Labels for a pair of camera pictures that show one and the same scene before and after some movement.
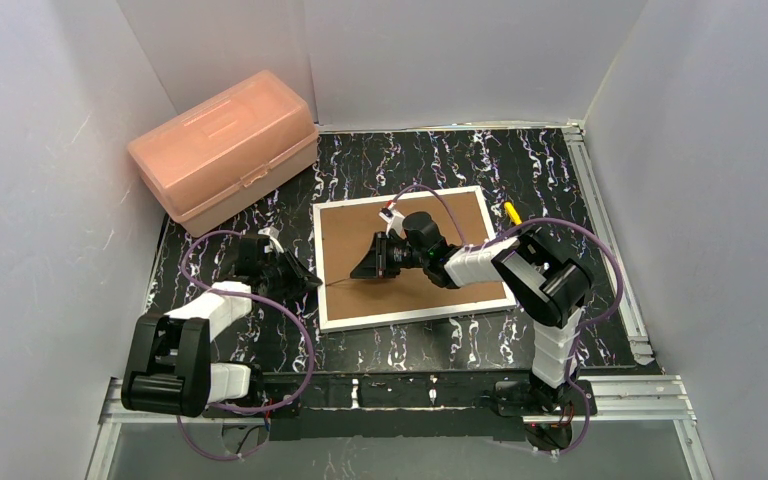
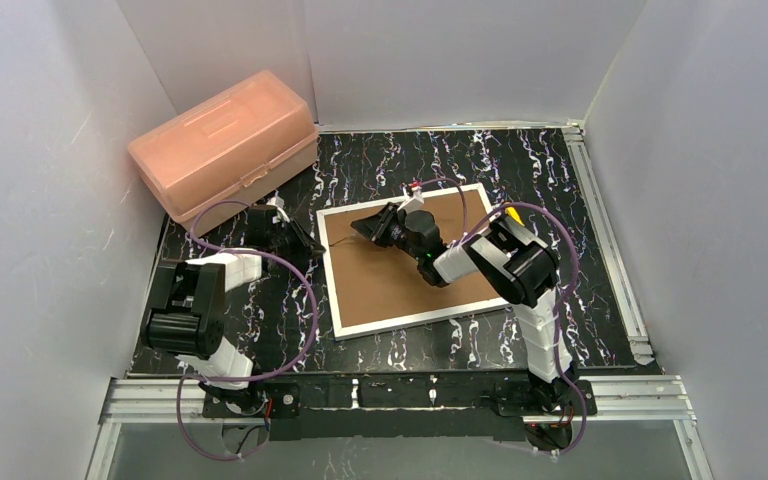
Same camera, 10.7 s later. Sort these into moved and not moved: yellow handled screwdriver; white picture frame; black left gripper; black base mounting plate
Moved: black left gripper
Not moved: yellow handled screwdriver; black base mounting plate; white picture frame
